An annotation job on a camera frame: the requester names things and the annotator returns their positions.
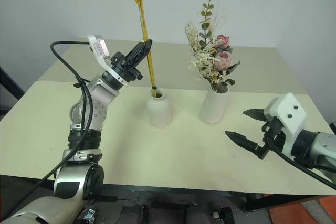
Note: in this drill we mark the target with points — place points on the tall tapered white vase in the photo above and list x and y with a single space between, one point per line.
214 107

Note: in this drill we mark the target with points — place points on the black table frame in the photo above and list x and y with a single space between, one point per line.
183 190

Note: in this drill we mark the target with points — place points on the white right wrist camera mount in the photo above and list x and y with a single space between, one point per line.
287 117

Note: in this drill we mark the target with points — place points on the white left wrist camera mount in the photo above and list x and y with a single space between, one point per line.
99 51

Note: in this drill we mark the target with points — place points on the small silver metal clamp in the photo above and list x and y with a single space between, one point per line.
89 214

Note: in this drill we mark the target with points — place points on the pink rose flower bouquet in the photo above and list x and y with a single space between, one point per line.
212 56

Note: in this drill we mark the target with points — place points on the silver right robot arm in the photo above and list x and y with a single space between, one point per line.
319 148

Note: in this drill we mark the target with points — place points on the yellow wheat flower bouquet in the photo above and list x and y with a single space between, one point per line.
143 22

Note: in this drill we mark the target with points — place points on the short rounded white vase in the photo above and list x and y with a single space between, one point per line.
159 111

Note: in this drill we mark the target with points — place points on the black furniture frame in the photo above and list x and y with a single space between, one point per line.
9 85

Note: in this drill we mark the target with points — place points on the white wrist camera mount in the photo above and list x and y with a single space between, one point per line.
99 51
287 117

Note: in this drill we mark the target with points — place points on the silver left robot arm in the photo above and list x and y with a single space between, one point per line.
94 108

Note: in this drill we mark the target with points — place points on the dark object at room edge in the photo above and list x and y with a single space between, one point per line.
334 128

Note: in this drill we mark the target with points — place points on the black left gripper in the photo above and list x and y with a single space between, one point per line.
125 69

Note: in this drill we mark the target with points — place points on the dark rounded shape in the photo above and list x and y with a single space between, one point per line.
134 213

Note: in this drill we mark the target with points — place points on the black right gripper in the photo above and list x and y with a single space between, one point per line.
271 133

